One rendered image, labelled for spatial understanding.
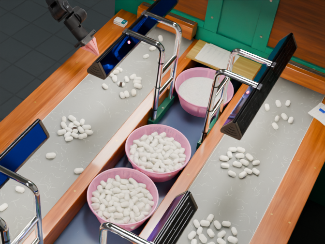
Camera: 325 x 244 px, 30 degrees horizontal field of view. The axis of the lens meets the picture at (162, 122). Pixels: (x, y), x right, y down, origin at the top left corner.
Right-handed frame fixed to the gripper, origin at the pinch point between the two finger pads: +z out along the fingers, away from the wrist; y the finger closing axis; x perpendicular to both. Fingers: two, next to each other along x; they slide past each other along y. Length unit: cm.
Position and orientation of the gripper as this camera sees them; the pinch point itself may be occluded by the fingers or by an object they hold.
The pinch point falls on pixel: (96, 53)
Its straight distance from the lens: 270.6
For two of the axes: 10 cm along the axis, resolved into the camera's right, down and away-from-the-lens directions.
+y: 4.7, -6.0, 6.5
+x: -6.4, 2.7, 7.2
